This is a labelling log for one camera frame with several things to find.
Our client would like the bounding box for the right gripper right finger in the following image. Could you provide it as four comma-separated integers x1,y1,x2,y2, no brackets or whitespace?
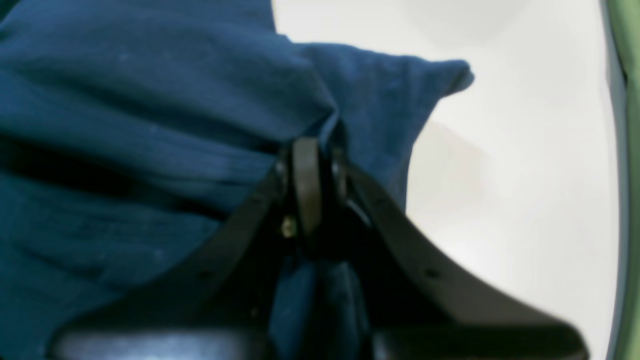
330,150,589,360

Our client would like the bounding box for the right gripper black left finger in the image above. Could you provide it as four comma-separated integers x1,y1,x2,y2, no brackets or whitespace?
47,137,323,360

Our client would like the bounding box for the dark blue t-shirt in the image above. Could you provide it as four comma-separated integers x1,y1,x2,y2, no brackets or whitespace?
1,0,473,360

